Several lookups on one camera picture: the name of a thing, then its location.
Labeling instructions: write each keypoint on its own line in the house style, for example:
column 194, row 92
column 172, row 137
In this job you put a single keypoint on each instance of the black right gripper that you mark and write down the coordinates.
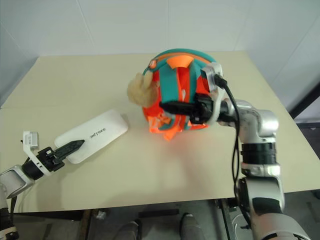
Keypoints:
column 203, row 110

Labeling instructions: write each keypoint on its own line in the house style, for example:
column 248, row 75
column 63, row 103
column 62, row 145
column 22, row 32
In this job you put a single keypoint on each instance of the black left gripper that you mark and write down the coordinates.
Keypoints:
column 48, row 157

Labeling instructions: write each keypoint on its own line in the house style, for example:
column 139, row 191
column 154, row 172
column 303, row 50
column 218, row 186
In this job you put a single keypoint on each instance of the orange and teal backpack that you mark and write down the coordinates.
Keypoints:
column 172, row 75

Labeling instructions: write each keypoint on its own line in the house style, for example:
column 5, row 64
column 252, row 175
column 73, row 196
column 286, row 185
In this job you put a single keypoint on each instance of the white pouch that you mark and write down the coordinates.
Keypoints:
column 105, row 130

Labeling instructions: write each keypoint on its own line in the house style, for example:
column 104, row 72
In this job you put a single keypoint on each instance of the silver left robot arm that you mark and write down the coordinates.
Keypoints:
column 15, row 176

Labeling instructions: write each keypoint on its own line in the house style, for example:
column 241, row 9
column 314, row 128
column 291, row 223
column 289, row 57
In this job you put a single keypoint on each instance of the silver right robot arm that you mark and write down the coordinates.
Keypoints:
column 265, row 125

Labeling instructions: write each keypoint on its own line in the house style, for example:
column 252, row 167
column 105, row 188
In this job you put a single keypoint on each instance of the beige plush toy charm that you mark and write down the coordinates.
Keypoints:
column 140, row 91

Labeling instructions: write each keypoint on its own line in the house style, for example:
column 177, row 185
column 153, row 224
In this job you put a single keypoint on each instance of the dark rounded shape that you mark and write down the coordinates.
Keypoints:
column 190, row 226
column 130, row 231

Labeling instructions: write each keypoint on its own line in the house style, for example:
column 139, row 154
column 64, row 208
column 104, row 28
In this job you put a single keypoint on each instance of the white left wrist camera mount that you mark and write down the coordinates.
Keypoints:
column 30, row 138

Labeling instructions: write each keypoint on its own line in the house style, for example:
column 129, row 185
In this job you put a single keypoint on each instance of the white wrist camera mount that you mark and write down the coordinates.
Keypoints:
column 30, row 138
column 212, row 75

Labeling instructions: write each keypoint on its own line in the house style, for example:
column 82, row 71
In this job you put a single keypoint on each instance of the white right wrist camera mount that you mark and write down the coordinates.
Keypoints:
column 212, row 75

